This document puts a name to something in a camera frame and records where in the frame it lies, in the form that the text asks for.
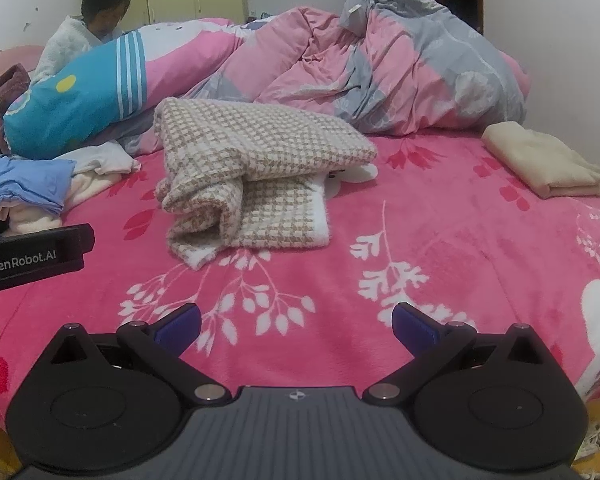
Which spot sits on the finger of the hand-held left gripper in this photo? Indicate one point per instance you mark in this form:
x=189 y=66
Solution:
x=82 y=239

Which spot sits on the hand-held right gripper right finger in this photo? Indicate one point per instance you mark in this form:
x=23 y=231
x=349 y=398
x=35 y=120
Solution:
x=412 y=330

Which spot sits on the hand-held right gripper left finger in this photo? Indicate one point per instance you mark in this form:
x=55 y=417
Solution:
x=180 y=327

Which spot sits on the beige white checked jacket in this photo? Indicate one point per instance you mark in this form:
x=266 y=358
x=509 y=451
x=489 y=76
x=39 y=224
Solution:
x=260 y=150

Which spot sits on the pile of blue white clothes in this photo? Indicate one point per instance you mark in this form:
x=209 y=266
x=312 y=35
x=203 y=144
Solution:
x=87 y=187

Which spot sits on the white cloth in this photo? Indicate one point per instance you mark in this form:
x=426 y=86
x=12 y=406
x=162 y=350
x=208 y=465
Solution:
x=105 y=160

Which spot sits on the blue pink cartoon pillow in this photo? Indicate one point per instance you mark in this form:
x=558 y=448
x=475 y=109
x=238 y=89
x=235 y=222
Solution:
x=80 y=100

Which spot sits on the maroon garment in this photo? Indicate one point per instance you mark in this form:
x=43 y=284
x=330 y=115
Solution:
x=12 y=82

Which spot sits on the white sneaker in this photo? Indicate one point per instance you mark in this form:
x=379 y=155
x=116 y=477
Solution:
x=595 y=475
x=590 y=442

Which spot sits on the folded cream garment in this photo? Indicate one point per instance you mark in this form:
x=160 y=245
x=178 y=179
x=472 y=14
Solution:
x=540 y=160

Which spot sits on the pink grey quilt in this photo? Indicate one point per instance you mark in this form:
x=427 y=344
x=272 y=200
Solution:
x=405 y=60

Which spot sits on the plain pink pillow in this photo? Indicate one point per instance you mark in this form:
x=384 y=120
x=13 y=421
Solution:
x=517 y=80

